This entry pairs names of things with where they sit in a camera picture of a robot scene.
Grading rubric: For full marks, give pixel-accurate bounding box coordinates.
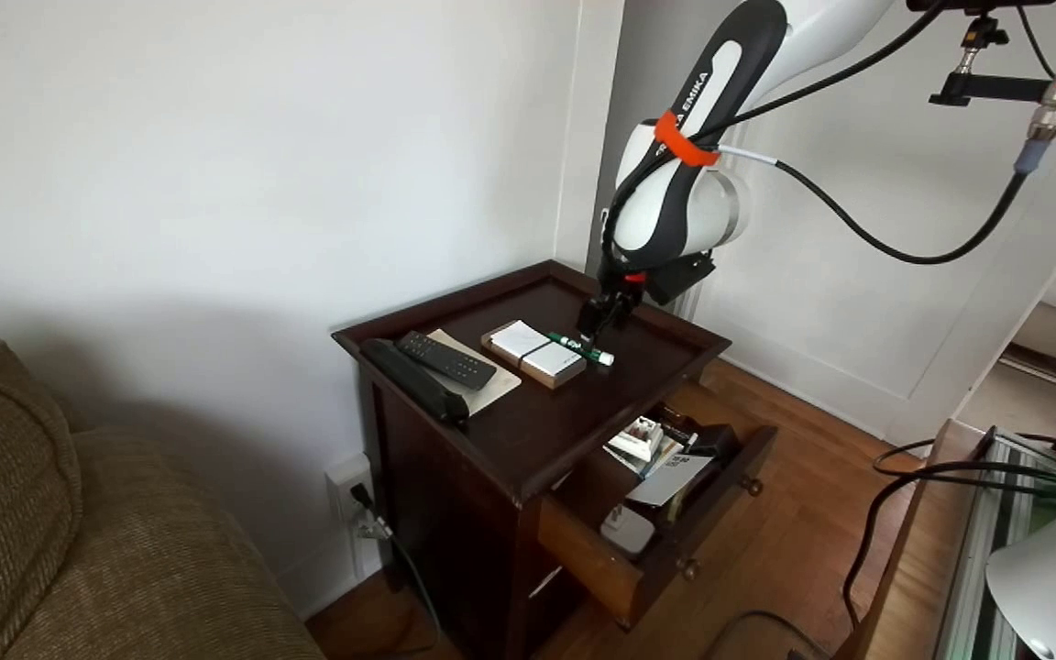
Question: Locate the green cable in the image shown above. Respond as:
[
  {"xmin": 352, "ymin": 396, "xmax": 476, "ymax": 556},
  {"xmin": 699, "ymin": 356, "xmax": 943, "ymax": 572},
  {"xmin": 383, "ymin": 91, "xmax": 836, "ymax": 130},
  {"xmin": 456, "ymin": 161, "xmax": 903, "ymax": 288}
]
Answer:
[{"xmin": 985, "ymin": 466, "xmax": 1056, "ymax": 497}]

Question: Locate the open wooden drawer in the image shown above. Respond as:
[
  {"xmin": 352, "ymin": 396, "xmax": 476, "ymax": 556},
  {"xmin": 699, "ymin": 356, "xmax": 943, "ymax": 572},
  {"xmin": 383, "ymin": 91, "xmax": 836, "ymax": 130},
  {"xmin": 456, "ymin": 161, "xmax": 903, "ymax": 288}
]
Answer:
[{"xmin": 534, "ymin": 408, "xmax": 782, "ymax": 631}]

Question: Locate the black plug with cord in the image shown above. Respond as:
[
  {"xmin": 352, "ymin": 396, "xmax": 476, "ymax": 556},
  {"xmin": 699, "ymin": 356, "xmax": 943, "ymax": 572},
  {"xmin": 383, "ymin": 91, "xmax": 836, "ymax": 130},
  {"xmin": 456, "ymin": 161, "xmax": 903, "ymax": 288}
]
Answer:
[{"xmin": 349, "ymin": 480, "xmax": 435, "ymax": 636}]

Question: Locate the small white square device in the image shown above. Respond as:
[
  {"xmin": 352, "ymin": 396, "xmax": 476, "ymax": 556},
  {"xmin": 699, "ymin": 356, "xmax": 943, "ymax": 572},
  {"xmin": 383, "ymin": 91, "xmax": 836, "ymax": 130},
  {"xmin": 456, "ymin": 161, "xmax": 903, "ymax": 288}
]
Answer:
[{"xmin": 596, "ymin": 503, "xmax": 658, "ymax": 556}]

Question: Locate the orange strap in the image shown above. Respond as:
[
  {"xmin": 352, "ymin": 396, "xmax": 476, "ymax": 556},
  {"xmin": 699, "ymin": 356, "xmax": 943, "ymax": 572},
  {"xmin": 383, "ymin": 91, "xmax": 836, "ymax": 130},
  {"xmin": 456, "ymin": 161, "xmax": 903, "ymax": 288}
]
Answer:
[{"xmin": 651, "ymin": 108, "xmax": 726, "ymax": 173}]

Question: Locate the dark wooden nightstand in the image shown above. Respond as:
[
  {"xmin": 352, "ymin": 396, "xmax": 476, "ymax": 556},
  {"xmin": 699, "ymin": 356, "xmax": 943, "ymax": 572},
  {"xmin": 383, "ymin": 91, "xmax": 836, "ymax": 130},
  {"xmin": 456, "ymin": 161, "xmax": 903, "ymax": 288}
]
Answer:
[{"xmin": 330, "ymin": 257, "xmax": 734, "ymax": 660}]

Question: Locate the small printed white box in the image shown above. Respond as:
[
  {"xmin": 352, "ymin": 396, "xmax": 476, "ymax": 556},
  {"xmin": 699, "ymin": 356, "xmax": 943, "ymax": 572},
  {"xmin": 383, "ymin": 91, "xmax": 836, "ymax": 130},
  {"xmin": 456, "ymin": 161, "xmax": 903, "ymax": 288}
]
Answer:
[{"xmin": 606, "ymin": 413, "xmax": 666, "ymax": 468}]

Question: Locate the white wall outlet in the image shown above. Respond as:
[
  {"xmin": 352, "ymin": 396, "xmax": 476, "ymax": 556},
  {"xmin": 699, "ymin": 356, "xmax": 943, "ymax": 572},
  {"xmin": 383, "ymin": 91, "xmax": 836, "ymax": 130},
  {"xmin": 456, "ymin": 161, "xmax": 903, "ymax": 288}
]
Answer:
[{"xmin": 325, "ymin": 451, "xmax": 383, "ymax": 526}]

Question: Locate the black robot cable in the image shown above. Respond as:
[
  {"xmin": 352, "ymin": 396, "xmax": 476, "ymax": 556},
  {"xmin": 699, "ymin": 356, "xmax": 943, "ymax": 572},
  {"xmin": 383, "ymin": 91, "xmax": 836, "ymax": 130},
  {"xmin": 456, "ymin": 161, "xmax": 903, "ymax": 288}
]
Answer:
[{"xmin": 721, "ymin": 4, "xmax": 1056, "ymax": 268}]

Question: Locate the beige notepad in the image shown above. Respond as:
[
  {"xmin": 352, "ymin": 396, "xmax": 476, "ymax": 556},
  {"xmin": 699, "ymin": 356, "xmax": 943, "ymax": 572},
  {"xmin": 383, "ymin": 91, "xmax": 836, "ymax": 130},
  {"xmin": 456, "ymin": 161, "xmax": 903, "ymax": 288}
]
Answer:
[{"xmin": 421, "ymin": 327, "xmax": 525, "ymax": 416}]

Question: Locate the black cable by desk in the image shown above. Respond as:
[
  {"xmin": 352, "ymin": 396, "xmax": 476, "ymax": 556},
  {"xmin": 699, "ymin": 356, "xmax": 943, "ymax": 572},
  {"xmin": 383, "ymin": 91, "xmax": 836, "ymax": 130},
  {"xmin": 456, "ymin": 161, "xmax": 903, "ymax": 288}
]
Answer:
[{"xmin": 838, "ymin": 437, "xmax": 1056, "ymax": 631}]

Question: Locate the wooden desk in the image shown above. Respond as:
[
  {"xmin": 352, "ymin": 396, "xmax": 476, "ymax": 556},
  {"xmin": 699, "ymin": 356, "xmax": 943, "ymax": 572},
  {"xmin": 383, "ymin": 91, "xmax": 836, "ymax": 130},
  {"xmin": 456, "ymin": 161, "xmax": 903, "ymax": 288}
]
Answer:
[{"xmin": 842, "ymin": 416, "xmax": 1056, "ymax": 660}]

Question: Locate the long black remote control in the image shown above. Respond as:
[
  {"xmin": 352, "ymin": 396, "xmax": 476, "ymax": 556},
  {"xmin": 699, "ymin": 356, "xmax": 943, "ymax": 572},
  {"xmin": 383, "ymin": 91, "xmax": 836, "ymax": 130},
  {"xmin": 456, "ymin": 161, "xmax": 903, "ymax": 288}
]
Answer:
[{"xmin": 358, "ymin": 333, "xmax": 471, "ymax": 433}]

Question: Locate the white topped card box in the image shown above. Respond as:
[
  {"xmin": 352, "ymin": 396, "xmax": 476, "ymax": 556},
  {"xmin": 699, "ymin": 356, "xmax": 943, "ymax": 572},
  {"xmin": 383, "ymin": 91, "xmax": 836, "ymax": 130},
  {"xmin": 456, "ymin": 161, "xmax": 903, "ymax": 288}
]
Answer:
[{"xmin": 476, "ymin": 317, "xmax": 589, "ymax": 393}]

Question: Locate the black object in drawer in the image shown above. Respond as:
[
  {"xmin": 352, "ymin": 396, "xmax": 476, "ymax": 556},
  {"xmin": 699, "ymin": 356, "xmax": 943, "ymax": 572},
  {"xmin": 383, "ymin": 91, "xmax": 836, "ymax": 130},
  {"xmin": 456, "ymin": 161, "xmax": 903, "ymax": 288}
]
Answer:
[{"xmin": 671, "ymin": 416, "xmax": 742, "ymax": 462}]

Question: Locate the black tripod head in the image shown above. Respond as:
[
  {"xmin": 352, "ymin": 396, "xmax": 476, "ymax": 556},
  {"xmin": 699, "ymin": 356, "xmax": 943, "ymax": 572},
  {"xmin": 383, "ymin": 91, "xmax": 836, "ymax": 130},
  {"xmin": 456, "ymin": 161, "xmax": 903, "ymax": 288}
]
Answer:
[{"xmin": 904, "ymin": 0, "xmax": 1056, "ymax": 55}]

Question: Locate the white door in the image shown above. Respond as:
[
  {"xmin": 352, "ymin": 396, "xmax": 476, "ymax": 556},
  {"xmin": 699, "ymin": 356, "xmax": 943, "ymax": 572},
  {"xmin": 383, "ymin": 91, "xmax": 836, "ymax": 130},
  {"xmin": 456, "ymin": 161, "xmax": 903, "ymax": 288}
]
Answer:
[{"xmin": 671, "ymin": 0, "xmax": 1056, "ymax": 451}]

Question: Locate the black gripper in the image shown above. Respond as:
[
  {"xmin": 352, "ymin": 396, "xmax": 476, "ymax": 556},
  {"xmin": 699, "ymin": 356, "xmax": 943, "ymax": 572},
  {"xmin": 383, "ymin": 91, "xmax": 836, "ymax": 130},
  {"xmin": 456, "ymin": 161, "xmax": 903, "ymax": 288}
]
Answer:
[{"xmin": 573, "ymin": 246, "xmax": 721, "ymax": 337}]

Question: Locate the brown fabric couch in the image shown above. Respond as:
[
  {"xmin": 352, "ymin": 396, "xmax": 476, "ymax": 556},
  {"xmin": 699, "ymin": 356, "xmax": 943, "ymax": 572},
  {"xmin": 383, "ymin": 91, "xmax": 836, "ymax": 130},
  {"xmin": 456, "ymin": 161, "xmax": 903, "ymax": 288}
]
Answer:
[{"xmin": 0, "ymin": 321, "xmax": 325, "ymax": 660}]

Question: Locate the black bar with orange tape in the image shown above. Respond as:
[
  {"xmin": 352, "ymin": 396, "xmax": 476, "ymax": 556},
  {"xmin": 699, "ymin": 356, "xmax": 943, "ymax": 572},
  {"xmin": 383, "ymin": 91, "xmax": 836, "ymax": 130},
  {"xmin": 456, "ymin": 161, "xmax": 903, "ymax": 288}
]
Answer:
[{"xmin": 929, "ymin": 68, "xmax": 1056, "ymax": 108}]

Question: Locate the wide black remote control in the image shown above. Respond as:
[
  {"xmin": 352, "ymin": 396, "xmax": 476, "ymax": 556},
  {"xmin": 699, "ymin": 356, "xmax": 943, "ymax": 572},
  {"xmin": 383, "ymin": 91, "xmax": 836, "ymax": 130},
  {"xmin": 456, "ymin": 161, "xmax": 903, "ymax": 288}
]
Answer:
[{"xmin": 396, "ymin": 327, "xmax": 500, "ymax": 396}]

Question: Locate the green marker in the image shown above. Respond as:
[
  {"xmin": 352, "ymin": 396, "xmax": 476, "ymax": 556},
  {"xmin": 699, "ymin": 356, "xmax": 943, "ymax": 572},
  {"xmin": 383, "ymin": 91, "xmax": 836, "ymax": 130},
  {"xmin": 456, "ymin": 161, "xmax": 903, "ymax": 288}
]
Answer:
[{"xmin": 552, "ymin": 328, "xmax": 618, "ymax": 370}]

